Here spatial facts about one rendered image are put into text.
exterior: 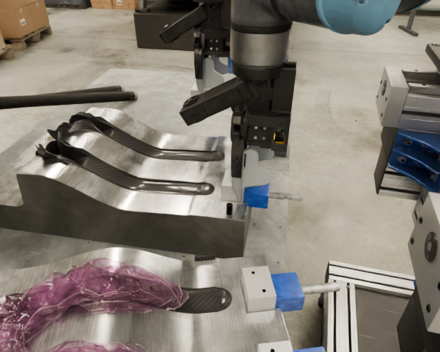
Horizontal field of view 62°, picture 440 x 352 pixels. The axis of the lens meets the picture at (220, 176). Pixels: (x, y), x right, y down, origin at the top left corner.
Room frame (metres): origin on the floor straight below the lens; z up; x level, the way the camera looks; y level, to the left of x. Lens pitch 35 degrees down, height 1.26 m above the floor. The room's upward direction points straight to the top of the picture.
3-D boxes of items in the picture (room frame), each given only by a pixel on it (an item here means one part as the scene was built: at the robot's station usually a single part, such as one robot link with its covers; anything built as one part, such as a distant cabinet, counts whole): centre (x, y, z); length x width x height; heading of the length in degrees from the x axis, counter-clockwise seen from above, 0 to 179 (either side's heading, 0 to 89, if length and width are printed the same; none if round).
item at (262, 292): (0.31, -0.10, 0.86); 0.13 x 0.05 x 0.05; 97
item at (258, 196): (0.48, -0.07, 0.89); 0.13 x 0.05 x 0.05; 80
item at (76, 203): (0.59, 0.18, 0.87); 0.50 x 0.26 x 0.14; 80
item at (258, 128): (0.48, -0.06, 1.05); 0.09 x 0.08 x 0.12; 80
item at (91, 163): (0.58, 0.17, 0.92); 0.35 x 0.16 x 0.09; 80
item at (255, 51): (0.49, -0.05, 1.13); 0.08 x 0.08 x 0.05
